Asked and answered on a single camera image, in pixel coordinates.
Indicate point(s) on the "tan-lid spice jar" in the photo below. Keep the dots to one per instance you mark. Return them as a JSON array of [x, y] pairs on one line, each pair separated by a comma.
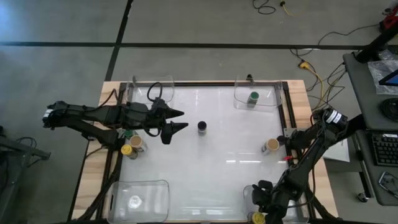
[[136, 141], [273, 144]]

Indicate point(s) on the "dark metal stand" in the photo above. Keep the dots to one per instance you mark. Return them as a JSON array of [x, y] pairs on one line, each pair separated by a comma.
[[31, 152]]

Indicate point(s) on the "desk caster wheel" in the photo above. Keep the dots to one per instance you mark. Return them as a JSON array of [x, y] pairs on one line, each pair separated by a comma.
[[362, 197]]

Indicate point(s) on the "clear plastic bag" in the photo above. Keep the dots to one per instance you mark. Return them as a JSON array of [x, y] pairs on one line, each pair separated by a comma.
[[377, 70]]

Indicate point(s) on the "clear plastic bin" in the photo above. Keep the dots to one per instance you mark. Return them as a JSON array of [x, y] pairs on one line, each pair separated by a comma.
[[168, 93], [140, 202], [247, 199], [270, 99]]

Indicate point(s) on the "yellow-lid spice jar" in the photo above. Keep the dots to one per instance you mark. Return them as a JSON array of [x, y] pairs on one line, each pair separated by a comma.
[[258, 218], [126, 150]]

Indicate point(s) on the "black-lid spice jar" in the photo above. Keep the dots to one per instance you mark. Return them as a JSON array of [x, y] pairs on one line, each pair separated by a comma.
[[281, 140], [202, 125]]

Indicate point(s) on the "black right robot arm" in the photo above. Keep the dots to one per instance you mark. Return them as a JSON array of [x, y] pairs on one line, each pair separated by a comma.
[[303, 169]]

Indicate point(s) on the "red object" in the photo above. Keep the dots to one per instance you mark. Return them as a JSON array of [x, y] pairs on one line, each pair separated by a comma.
[[390, 20]]

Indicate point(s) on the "blue-screen tablet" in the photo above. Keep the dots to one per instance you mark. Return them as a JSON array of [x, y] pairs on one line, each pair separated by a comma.
[[392, 80]]

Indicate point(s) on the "gray desk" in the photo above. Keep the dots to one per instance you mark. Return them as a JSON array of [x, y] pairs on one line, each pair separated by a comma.
[[363, 93]]

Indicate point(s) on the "green-lid spice jar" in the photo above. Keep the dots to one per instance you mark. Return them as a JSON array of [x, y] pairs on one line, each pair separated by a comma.
[[128, 134], [253, 96]]

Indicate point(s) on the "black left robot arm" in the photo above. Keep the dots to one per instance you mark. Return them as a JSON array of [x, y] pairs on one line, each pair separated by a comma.
[[93, 113]]

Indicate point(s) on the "black metal table frame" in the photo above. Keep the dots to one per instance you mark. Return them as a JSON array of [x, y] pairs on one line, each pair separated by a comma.
[[202, 84]]

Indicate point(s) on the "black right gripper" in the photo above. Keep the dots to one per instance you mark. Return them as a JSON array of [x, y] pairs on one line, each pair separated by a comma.
[[264, 194]]

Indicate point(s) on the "small red tag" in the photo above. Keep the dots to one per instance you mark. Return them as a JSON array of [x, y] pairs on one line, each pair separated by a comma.
[[289, 157]]

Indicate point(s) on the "white paper sheet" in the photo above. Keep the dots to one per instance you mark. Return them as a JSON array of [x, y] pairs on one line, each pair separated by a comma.
[[340, 154]]

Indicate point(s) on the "black pole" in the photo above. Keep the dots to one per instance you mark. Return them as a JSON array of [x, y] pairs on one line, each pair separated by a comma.
[[373, 46]]

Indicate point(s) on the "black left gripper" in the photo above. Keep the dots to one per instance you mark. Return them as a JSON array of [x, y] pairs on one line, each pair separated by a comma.
[[155, 116]]

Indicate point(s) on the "black keyboard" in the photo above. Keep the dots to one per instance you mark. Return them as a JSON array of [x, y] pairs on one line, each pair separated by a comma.
[[385, 149]]

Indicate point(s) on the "small black table clamp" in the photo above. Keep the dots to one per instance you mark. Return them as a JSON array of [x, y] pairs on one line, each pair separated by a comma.
[[249, 77]]

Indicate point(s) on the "wooden table board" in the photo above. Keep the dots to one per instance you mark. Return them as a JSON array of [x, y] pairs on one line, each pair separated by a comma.
[[298, 93]]

